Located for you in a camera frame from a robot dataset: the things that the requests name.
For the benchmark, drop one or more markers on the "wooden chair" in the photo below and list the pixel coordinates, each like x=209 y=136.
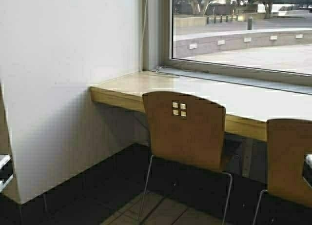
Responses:
x=187 y=129
x=288 y=141

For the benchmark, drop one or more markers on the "robot base left corner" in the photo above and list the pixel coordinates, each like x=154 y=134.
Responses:
x=6 y=171

